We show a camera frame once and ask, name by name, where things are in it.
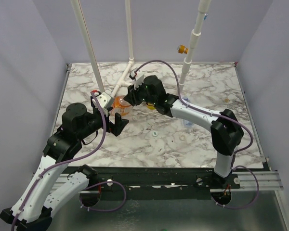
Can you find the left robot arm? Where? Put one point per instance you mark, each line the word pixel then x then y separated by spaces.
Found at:
pixel 35 209

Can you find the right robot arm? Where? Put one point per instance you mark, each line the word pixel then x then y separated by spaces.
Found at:
pixel 226 133

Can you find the small blue-label water bottle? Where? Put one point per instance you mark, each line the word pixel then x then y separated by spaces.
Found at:
pixel 186 122

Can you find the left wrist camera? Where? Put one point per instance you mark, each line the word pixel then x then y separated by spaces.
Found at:
pixel 104 100

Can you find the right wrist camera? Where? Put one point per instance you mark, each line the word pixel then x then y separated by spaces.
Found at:
pixel 137 77

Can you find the yellow pomelo drink bottle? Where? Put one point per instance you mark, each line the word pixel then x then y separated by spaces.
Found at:
pixel 150 106

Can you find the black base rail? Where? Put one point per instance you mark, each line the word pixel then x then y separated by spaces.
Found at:
pixel 111 183

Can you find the orange knob on pipe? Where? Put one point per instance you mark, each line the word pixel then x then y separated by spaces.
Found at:
pixel 182 49

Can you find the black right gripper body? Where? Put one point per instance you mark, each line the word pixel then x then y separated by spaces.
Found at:
pixel 135 95

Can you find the orange label squat bottle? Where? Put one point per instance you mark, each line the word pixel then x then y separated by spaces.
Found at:
pixel 120 106

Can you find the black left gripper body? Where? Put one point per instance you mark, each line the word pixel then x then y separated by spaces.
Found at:
pixel 97 115

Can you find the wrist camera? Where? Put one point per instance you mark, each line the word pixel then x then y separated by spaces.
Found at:
pixel 137 77
pixel 104 100

